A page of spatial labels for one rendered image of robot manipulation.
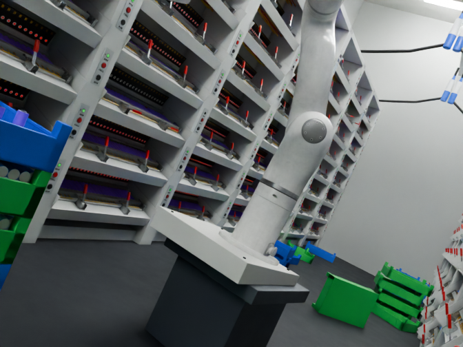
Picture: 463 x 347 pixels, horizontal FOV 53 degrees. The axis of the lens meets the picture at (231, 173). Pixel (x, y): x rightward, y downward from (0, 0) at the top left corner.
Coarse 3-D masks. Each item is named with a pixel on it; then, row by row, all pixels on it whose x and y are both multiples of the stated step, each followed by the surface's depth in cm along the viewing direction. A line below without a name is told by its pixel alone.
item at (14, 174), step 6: (0, 162) 69; (6, 162) 71; (0, 168) 68; (6, 168) 69; (12, 168) 70; (18, 168) 72; (24, 168) 74; (0, 174) 68; (6, 174) 69; (12, 174) 70; (18, 174) 70; (24, 174) 71; (30, 174) 73; (18, 180) 71; (24, 180) 71
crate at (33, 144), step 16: (16, 112) 83; (0, 128) 65; (16, 128) 66; (32, 128) 79; (64, 128) 72; (0, 144) 66; (16, 144) 67; (32, 144) 69; (48, 144) 71; (64, 144) 73; (16, 160) 68; (32, 160) 70; (48, 160) 72
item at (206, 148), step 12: (204, 132) 252; (216, 132) 265; (228, 132) 274; (204, 144) 233; (216, 144) 249; (228, 144) 278; (204, 156) 231; (216, 156) 240; (228, 156) 256; (240, 156) 274; (240, 168) 272
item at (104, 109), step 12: (96, 108) 156; (108, 108) 159; (168, 108) 215; (120, 120) 168; (132, 120) 173; (144, 120) 182; (180, 120) 211; (144, 132) 183; (156, 132) 189; (168, 132) 197; (180, 132) 211; (192, 132) 208; (180, 144) 207
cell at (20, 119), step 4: (20, 112) 75; (24, 112) 75; (16, 116) 75; (20, 116) 75; (24, 116) 75; (16, 120) 75; (20, 120) 75; (24, 120) 75; (16, 124) 75; (20, 124) 75; (24, 124) 76
